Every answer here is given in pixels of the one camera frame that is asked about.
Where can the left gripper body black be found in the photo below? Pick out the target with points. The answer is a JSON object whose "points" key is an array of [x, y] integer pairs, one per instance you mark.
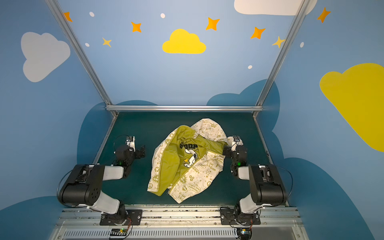
{"points": [[138, 152]]}

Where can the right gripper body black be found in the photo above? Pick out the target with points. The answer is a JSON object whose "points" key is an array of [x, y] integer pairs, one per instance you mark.
{"points": [[229, 150]]}

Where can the green and cream printed jacket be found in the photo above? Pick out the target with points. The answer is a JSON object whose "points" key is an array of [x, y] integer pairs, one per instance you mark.
{"points": [[188, 160]]}

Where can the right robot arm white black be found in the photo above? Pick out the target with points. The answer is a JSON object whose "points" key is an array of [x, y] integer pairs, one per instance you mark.
{"points": [[266, 189]]}

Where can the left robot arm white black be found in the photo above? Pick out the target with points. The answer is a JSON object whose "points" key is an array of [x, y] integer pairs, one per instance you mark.
{"points": [[83, 188]]}

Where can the right small circuit board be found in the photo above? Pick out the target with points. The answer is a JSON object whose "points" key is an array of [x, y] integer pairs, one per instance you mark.
{"points": [[244, 234]]}

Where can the small circuit board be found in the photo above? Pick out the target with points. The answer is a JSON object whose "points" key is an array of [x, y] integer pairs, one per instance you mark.
{"points": [[118, 234], [244, 234]]}

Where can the left small circuit board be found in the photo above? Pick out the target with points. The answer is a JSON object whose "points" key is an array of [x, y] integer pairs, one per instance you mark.
{"points": [[118, 234]]}

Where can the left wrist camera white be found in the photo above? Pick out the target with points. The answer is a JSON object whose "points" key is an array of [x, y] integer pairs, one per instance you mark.
{"points": [[130, 142]]}

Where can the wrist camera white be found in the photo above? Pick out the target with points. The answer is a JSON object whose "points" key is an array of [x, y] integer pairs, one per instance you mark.
{"points": [[235, 141], [130, 142]]}

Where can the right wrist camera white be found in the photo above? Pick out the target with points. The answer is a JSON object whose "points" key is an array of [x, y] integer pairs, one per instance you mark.
{"points": [[235, 141]]}

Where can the left side table rail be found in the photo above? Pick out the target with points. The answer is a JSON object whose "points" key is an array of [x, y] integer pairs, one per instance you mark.
{"points": [[105, 139]]}

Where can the table rail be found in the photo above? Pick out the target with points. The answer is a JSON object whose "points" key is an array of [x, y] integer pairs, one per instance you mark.
{"points": [[105, 139], [263, 140]]}

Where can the right side table rail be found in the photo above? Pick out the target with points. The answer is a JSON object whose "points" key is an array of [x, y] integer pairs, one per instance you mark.
{"points": [[263, 140]]}

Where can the rear aluminium frame bar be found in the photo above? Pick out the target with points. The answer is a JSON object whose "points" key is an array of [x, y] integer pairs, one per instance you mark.
{"points": [[133, 108]]}

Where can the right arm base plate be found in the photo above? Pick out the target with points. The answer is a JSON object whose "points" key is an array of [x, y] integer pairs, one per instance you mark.
{"points": [[234, 216]]}

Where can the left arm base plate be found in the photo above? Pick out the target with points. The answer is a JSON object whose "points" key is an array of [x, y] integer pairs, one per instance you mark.
{"points": [[122, 218]]}

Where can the front aluminium mounting rail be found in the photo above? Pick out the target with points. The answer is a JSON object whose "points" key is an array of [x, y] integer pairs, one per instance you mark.
{"points": [[171, 222]]}

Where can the left aluminium frame post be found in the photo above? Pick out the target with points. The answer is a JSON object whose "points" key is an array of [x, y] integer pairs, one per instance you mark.
{"points": [[59, 15]]}

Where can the aluminium frame post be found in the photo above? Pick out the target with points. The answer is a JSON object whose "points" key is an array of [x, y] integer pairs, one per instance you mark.
{"points": [[59, 15], [290, 37]]}

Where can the right aluminium frame post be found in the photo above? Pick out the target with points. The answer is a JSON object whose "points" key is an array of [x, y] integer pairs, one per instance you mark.
{"points": [[290, 37]]}

